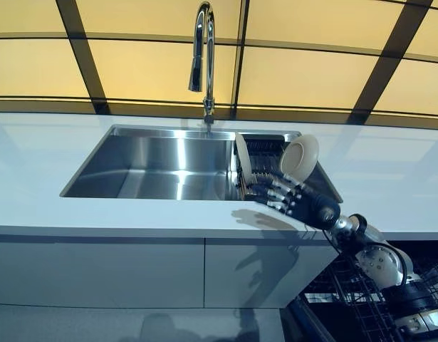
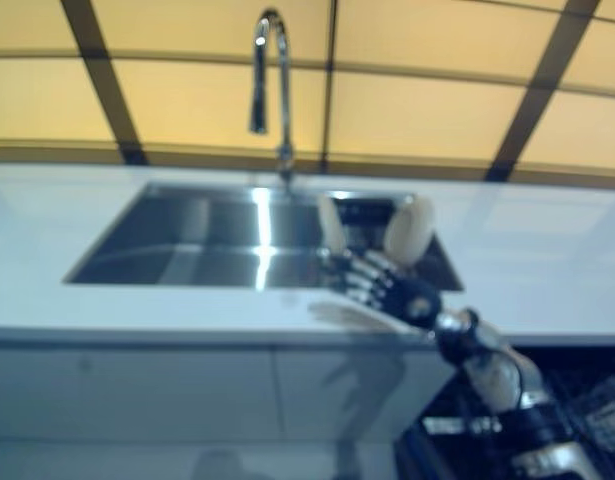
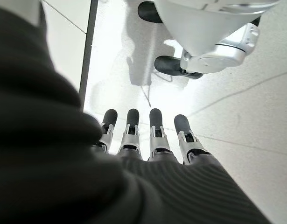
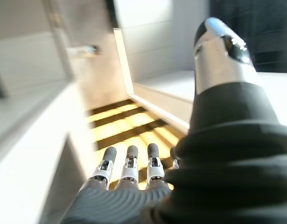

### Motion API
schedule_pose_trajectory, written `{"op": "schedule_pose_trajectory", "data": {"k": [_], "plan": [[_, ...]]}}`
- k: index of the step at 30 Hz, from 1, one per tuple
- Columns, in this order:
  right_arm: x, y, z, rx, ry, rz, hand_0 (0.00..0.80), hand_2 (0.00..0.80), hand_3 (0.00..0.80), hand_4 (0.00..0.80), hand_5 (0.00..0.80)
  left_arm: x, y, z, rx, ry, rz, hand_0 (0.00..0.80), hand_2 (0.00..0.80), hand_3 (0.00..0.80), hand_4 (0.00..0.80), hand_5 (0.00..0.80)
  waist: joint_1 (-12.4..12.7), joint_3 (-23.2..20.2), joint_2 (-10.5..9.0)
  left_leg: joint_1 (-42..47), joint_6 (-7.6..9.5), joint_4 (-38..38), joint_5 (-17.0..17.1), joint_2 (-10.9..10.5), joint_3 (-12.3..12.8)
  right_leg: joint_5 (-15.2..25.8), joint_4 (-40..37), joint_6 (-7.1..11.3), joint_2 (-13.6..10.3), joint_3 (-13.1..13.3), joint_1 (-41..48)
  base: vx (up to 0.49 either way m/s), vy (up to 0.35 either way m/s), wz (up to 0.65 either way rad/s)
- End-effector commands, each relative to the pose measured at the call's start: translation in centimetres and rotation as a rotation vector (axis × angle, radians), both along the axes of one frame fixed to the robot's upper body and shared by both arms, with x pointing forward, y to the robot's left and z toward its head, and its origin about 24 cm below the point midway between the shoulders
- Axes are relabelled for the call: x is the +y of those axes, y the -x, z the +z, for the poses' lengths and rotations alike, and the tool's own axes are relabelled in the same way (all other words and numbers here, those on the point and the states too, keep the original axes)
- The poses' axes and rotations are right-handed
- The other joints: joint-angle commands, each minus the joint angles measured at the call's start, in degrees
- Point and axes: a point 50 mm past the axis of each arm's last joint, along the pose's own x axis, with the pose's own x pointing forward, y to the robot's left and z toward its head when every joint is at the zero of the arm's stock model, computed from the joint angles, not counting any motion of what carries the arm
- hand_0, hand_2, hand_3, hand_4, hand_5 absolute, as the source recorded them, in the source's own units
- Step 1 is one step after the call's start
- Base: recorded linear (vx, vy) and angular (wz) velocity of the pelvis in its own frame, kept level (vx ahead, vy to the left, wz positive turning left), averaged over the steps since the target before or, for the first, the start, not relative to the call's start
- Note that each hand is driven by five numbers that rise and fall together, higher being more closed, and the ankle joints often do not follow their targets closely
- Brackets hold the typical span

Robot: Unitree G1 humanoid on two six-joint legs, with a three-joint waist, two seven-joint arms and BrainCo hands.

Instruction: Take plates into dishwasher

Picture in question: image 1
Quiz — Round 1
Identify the chrome gooseneck kitchen faucet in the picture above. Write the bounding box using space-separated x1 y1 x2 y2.
188 1 217 125

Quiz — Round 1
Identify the cream round plate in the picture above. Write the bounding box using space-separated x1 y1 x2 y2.
278 134 320 181
234 131 254 183

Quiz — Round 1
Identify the black wire dishwasher rack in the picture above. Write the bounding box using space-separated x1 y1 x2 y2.
299 249 438 342

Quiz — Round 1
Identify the black dish drying rack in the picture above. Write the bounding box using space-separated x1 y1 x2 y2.
232 134 295 200

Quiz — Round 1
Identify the dishwasher door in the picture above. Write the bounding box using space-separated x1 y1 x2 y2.
281 294 351 342

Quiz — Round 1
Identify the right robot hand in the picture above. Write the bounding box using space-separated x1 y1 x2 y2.
245 170 343 229

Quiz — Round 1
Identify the stainless steel sink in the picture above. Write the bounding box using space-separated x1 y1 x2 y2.
59 123 344 206

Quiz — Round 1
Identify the white cabinet door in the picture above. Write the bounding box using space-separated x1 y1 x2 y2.
0 233 207 309
204 237 339 311

